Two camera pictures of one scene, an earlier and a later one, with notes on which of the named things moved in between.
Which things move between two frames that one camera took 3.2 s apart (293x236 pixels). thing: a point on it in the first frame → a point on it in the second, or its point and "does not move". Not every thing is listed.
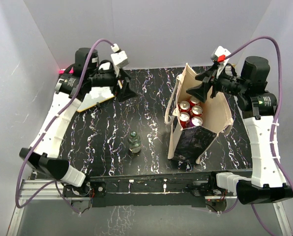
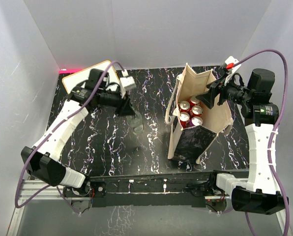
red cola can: x=196 y=111 does not move
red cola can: x=185 y=122 does not move
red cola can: x=193 y=100 does not move
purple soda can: x=195 y=121 does not move
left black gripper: x=127 y=90 → x=124 y=107
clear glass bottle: x=134 y=142 → x=135 y=122
